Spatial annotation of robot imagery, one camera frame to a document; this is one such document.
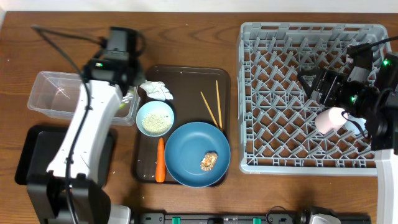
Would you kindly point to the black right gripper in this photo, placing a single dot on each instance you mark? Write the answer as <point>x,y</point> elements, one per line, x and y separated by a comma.
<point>333,81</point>

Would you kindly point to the pink plastic cup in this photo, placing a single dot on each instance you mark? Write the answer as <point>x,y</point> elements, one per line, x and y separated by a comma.
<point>331,119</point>

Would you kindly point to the white paper napkin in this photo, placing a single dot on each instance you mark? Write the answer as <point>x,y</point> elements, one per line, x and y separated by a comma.
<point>156,90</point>

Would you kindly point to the light blue rice bowl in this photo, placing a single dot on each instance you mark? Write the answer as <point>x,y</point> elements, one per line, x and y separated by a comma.
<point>155,118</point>

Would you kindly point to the yellow foil snack wrapper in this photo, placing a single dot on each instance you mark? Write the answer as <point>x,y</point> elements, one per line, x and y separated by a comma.
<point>130,95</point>

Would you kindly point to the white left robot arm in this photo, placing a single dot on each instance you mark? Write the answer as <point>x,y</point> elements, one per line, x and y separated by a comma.
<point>69,191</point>

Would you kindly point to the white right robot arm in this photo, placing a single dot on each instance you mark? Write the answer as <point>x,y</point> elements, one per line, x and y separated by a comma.
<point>377,104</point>

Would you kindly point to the grey dishwasher rack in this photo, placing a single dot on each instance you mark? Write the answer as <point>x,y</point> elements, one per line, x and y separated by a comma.
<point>276,119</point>

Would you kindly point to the wooden chopstick right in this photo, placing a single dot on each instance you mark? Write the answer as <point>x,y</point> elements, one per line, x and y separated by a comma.
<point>219,106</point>

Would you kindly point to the wooden chopstick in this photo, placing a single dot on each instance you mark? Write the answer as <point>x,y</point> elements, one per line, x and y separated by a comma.
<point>219,106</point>
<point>209,110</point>

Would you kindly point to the wooden chopstick left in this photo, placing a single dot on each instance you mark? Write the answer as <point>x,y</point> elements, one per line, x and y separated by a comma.
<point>209,110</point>

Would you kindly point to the dark brown serving tray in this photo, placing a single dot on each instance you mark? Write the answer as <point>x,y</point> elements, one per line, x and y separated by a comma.
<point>185,83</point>

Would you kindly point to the crumpled brown food scrap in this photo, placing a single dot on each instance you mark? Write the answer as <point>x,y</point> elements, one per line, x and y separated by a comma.
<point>209,161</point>

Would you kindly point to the blue plate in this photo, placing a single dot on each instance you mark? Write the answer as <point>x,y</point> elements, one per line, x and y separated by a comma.
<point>186,148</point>

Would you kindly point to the orange carrot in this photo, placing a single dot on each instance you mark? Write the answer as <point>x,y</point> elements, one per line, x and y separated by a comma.
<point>160,171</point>

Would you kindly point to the clear plastic bin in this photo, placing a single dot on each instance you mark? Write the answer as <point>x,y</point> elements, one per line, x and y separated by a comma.
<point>56,94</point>

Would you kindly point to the black plastic bin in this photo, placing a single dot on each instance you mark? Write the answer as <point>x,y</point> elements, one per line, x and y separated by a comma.
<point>41,145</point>

